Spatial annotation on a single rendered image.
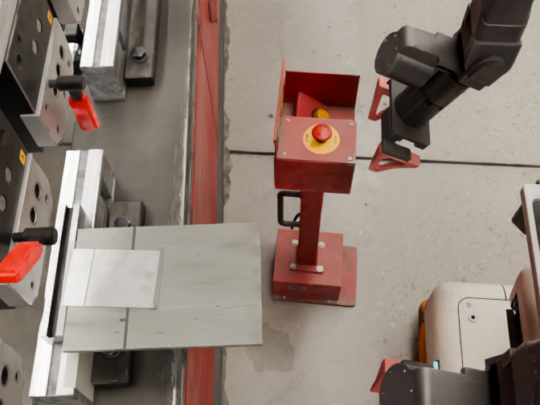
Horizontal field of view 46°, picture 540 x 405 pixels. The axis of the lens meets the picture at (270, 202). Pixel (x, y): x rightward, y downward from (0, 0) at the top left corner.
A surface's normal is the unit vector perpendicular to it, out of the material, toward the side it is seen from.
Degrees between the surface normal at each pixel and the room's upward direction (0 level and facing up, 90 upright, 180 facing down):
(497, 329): 0
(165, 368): 0
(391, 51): 63
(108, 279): 0
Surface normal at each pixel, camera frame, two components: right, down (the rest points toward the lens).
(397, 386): -0.90, -0.27
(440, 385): 0.36, -0.43
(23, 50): 1.00, -0.04
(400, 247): -0.02, -0.49
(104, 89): 0.03, 0.87
